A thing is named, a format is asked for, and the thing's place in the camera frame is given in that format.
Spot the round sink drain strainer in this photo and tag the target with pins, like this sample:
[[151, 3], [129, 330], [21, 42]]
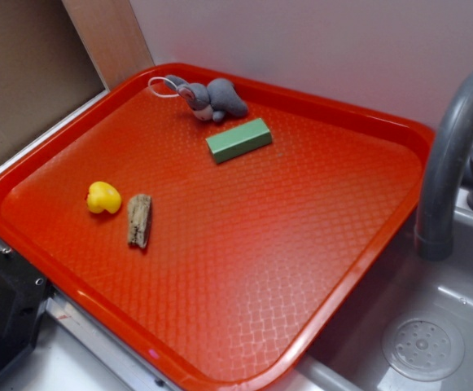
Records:
[[423, 346]]

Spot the brown cardboard panel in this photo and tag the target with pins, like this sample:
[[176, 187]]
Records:
[[45, 71]]

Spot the brown wood piece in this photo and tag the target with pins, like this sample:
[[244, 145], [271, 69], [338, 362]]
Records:
[[139, 220]]

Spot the grey curved faucet spout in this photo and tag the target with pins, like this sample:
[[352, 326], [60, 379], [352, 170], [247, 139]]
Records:
[[446, 167]]

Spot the red plastic tray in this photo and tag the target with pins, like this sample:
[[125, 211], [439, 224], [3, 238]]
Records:
[[246, 260]]

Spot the grey plastic sink basin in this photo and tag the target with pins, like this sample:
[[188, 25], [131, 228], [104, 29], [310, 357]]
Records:
[[347, 355]]

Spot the yellow rubber duck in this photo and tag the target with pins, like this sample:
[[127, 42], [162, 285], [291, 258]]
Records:
[[102, 197]]

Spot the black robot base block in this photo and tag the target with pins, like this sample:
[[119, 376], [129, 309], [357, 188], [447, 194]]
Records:
[[23, 293]]

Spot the green rectangular block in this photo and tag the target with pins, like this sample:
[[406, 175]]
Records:
[[239, 140]]

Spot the grey plush bunny toy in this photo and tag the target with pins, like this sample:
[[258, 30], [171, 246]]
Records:
[[211, 102]]

